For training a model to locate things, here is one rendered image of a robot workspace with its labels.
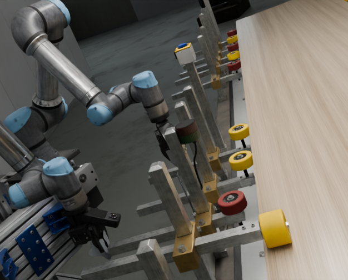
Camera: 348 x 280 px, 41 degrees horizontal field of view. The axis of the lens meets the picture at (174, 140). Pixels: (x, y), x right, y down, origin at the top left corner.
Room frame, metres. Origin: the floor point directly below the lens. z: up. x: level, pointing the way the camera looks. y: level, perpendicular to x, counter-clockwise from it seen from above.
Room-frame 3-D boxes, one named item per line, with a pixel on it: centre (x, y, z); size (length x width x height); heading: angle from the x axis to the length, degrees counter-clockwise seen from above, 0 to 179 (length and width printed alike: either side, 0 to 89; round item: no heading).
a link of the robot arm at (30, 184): (1.29, 0.45, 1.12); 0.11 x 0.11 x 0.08; 1
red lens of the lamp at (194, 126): (1.22, -0.05, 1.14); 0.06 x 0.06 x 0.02
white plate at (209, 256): (1.27, 0.02, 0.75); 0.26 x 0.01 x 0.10; 166
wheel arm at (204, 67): (3.14, -0.43, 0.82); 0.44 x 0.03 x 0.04; 76
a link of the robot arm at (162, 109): (1.53, 0.02, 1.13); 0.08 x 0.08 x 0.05
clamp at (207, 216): (1.21, 0.00, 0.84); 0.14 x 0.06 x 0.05; 166
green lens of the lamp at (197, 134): (1.22, -0.05, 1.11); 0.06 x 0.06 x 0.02
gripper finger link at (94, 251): (1.26, 0.35, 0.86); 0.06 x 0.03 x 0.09; 76
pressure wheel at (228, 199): (1.17, -0.08, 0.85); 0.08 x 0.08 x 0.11
